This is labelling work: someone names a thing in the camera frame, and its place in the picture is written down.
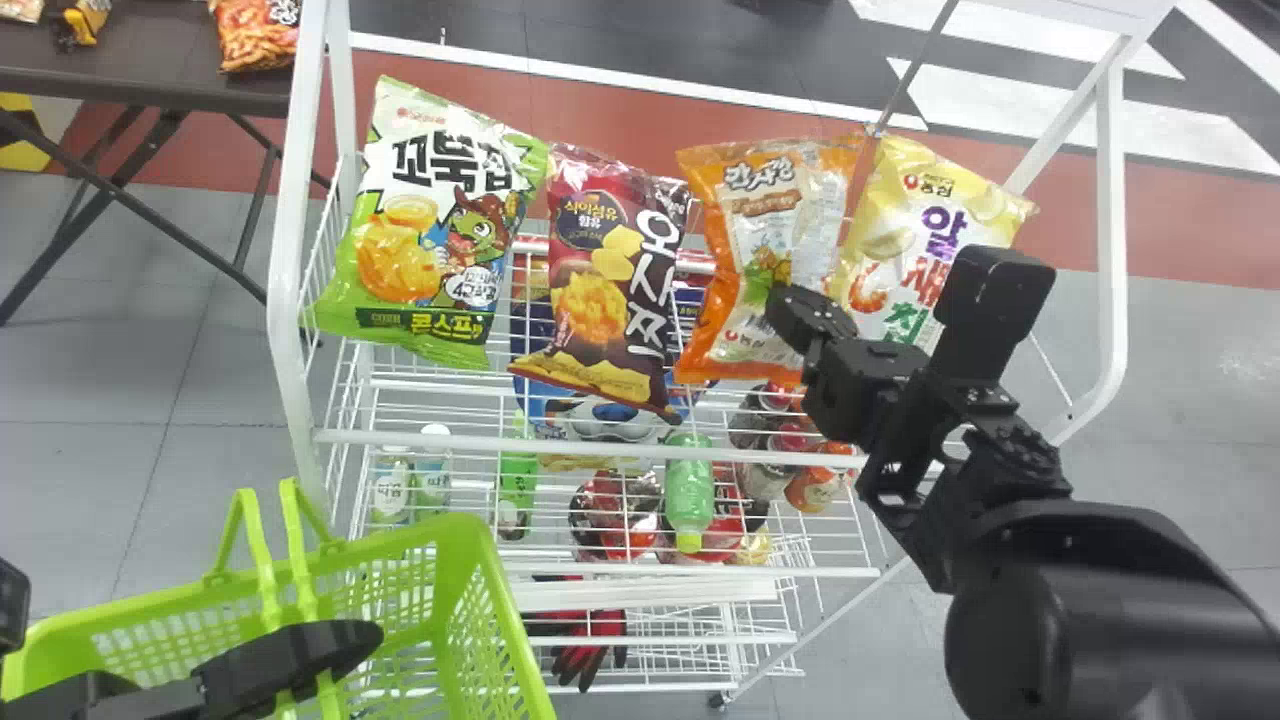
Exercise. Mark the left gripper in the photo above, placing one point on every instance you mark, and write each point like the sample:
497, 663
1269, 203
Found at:
90, 702

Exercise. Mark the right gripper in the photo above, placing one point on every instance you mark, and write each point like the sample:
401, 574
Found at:
865, 385

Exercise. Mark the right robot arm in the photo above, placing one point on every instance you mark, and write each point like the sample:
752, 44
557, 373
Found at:
1090, 600

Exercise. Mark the green basket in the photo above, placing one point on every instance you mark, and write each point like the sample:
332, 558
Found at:
440, 600

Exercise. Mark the orange snack packet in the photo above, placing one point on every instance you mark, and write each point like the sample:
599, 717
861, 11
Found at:
255, 35
770, 230

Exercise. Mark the blue snack packet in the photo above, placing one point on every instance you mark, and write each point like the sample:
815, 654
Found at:
690, 310

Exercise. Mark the yellow snack packet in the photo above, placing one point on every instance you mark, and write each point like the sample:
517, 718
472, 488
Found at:
920, 230

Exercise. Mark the white bottle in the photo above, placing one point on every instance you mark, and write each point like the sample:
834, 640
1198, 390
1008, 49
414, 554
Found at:
390, 490
433, 470

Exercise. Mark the maroon snack packet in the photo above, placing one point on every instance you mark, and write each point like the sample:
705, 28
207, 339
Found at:
610, 290

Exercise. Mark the green bottle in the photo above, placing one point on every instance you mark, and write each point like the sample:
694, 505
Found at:
517, 485
690, 490

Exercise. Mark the green snack packet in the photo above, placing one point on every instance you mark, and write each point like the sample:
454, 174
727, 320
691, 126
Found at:
430, 230

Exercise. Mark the dark side table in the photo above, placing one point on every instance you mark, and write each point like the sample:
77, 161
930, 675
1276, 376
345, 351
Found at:
150, 62

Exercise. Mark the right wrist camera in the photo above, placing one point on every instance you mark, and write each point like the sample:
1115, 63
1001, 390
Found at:
990, 305

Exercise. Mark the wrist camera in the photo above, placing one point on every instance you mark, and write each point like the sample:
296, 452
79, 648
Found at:
12, 605
990, 305

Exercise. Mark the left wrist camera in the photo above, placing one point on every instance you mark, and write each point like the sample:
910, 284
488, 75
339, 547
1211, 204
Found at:
12, 605

